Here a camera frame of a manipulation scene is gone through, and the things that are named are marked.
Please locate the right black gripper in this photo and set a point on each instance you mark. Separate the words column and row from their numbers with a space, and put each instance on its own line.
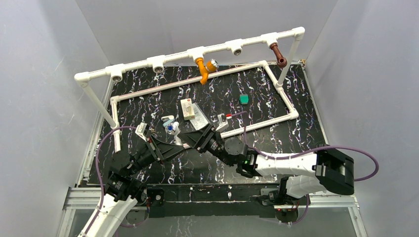
column 199, row 140

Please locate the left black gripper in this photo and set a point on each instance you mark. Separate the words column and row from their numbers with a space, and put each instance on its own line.
column 152, row 147

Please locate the white faucet chrome knob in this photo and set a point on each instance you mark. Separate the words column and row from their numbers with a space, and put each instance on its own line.
column 172, row 128

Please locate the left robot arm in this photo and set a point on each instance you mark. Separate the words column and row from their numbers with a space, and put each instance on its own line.
column 122, row 192

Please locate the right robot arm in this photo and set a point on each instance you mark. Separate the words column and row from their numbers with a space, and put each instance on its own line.
column 324, row 169

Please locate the clear plastic package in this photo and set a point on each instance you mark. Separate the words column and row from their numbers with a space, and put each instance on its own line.
column 200, row 120

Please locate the green tape roll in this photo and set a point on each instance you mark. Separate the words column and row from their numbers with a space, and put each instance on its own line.
column 244, row 99

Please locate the orange faucet chrome knob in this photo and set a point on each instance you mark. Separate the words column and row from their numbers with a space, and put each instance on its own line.
column 205, row 69

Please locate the brown faucet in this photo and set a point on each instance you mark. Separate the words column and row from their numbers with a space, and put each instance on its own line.
column 281, row 61

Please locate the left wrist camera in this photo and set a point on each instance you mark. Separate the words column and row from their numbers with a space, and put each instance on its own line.
column 142, row 130

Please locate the light blue faucet handle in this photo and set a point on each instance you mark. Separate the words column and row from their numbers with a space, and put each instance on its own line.
column 168, row 119

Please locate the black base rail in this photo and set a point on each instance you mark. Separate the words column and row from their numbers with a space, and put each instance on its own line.
column 229, row 200

